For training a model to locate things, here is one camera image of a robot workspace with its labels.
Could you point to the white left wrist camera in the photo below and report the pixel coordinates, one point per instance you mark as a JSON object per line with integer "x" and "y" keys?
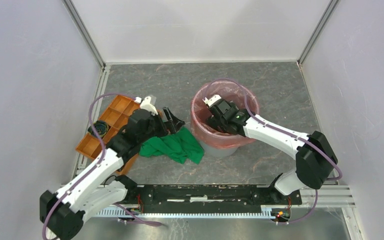
{"x": 147, "y": 103}

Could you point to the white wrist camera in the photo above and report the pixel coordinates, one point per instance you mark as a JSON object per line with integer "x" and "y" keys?
{"x": 147, "y": 103}
{"x": 212, "y": 100}

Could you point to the green cloth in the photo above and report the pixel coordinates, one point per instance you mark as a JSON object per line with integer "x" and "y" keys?
{"x": 179, "y": 147}

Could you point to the slotted cable duct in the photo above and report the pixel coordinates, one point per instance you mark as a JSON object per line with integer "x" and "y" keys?
{"x": 116, "y": 212}

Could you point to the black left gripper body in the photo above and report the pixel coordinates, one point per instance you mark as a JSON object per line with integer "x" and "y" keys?
{"x": 157, "y": 128}

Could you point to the grey plastic trash bin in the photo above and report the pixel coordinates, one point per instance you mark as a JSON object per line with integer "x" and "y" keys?
{"x": 222, "y": 150}

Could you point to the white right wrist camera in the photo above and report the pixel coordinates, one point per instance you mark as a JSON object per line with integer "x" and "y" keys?
{"x": 212, "y": 100}

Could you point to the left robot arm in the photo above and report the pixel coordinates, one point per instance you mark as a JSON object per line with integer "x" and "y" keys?
{"x": 65, "y": 211}

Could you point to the red plastic trash bag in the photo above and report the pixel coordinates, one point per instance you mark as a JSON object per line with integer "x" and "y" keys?
{"x": 219, "y": 113}

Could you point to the orange compartment tray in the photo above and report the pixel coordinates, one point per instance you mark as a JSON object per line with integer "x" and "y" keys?
{"x": 116, "y": 115}

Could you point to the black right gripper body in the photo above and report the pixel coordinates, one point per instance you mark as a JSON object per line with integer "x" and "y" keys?
{"x": 212, "y": 120}

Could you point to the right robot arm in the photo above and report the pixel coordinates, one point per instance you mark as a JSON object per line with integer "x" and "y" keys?
{"x": 313, "y": 154}

